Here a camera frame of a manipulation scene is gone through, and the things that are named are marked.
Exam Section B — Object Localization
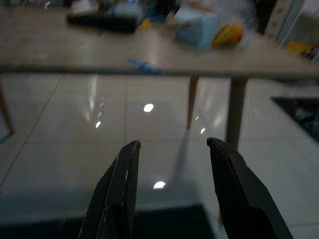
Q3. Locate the black flat bag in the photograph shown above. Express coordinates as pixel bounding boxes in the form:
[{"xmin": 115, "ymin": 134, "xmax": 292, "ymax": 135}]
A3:
[{"xmin": 66, "ymin": 12, "xmax": 138, "ymax": 34}]

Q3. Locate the light wooden table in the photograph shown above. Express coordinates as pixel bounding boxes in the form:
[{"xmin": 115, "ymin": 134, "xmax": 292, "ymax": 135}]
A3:
[{"xmin": 0, "ymin": 4, "xmax": 319, "ymax": 151}]

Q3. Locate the blue crumpled wrapper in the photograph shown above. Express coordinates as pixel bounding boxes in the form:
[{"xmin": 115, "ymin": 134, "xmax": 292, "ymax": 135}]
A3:
[{"xmin": 128, "ymin": 58, "xmax": 164, "ymax": 76}]

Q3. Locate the yellow snack packet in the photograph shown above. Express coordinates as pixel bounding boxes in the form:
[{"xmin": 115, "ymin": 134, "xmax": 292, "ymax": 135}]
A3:
[{"xmin": 211, "ymin": 22, "xmax": 245, "ymax": 47}]

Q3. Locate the blue plastic packet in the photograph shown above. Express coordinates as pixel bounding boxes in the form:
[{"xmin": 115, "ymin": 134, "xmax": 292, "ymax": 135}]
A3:
[{"xmin": 109, "ymin": 5, "xmax": 146, "ymax": 20}]

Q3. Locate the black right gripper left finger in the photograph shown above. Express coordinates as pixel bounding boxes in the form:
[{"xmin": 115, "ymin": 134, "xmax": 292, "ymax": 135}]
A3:
[{"xmin": 78, "ymin": 140, "xmax": 142, "ymax": 239}]

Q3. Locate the light blue tissue box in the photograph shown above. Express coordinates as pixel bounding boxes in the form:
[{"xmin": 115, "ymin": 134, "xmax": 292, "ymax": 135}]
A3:
[{"xmin": 174, "ymin": 6, "xmax": 220, "ymax": 51}]

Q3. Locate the yellow flat object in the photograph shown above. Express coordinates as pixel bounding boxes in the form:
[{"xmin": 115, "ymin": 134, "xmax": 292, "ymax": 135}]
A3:
[{"xmin": 286, "ymin": 41, "xmax": 315, "ymax": 55}]

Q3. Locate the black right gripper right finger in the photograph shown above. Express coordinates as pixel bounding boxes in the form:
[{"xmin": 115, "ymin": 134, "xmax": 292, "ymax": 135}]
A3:
[{"xmin": 206, "ymin": 137, "xmax": 294, "ymax": 239}]

